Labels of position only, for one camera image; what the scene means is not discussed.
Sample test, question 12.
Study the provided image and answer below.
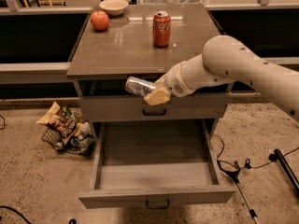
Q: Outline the red coca-cola can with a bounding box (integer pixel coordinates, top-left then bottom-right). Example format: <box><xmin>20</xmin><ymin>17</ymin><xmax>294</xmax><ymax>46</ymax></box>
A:
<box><xmin>152</xmin><ymin>10</ymin><xmax>171</xmax><ymax>48</ymax></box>

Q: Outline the red apple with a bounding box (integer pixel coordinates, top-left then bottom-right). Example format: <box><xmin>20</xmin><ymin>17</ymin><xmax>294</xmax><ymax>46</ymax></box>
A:
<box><xmin>91</xmin><ymin>11</ymin><xmax>109</xmax><ymax>31</ymax></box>

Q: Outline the white bowl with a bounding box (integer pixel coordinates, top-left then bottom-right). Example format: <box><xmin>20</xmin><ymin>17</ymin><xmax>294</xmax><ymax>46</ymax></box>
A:
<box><xmin>99</xmin><ymin>0</ymin><xmax>129</xmax><ymax>16</ymax></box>

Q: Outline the open grey middle drawer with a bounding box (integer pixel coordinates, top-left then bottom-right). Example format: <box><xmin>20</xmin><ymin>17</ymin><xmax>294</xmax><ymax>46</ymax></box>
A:
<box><xmin>79</xmin><ymin>119</ymin><xmax>235</xmax><ymax>209</ymax></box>

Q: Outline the closed grey top drawer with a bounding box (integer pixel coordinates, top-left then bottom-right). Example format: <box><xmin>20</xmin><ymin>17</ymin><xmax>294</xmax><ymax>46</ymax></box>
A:
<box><xmin>78</xmin><ymin>93</ymin><xmax>228</xmax><ymax>122</ymax></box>

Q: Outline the grey drawer cabinet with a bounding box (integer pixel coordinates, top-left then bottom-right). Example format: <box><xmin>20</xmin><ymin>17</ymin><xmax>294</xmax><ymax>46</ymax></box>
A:
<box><xmin>66</xmin><ymin>3</ymin><xmax>243</xmax><ymax>210</ymax></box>

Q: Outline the black cable left floor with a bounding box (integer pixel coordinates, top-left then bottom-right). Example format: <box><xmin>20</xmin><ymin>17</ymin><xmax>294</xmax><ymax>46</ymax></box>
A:
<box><xmin>0</xmin><ymin>204</ymin><xmax>78</xmax><ymax>224</ymax></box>

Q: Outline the black cable right floor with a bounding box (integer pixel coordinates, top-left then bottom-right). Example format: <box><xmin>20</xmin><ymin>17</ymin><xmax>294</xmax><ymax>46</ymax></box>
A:
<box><xmin>213</xmin><ymin>133</ymin><xmax>299</xmax><ymax>170</ymax></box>

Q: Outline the wire basket on floor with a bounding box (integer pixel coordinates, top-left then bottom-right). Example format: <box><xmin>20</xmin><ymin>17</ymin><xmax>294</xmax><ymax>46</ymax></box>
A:
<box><xmin>37</xmin><ymin>106</ymin><xmax>95</xmax><ymax>157</ymax></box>

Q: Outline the black pole on floor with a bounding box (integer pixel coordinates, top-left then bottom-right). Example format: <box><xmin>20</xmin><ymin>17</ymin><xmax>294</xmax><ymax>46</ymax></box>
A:
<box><xmin>269</xmin><ymin>149</ymin><xmax>299</xmax><ymax>194</ymax></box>

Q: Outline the brown snack bag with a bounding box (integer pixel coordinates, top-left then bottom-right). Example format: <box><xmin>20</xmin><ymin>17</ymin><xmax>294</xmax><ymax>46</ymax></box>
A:
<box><xmin>36</xmin><ymin>102</ymin><xmax>82</xmax><ymax>144</ymax></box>

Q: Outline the silver blue redbull can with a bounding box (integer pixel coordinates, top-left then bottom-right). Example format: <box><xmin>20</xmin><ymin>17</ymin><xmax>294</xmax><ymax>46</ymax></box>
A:
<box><xmin>125</xmin><ymin>77</ymin><xmax>156</xmax><ymax>97</ymax></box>

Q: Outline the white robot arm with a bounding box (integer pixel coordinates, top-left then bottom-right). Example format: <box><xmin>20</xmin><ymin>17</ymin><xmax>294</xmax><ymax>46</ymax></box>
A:
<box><xmin>145</xmin><ymin>35</ymin><xmax>299</xmax><ymax>120</ymax></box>

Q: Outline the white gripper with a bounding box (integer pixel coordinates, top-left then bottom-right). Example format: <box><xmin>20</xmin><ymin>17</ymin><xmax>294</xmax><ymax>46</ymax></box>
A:
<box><xmin>144</xmin><ymin>62</ymin><xmax>194</xmax><ymax>105</ymax></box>

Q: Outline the black cable floor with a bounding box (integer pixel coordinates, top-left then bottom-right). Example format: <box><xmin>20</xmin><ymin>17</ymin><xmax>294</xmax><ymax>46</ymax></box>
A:
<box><xmin>213</xmin><ymin>133</ymin><xmax>299</xmax><ymax>170</ymax></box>
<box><xmin>0</xmin><ymin>204</ymin><xmax>78</xmax><ymax>224</ymax></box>

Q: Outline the grabber stick on floor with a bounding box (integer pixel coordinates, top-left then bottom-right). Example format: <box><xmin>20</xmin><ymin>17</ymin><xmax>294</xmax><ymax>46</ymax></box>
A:
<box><xmin>217</xmin><ymin>161</ymin><xmax>261</xmax><ymax>224</ymax></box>

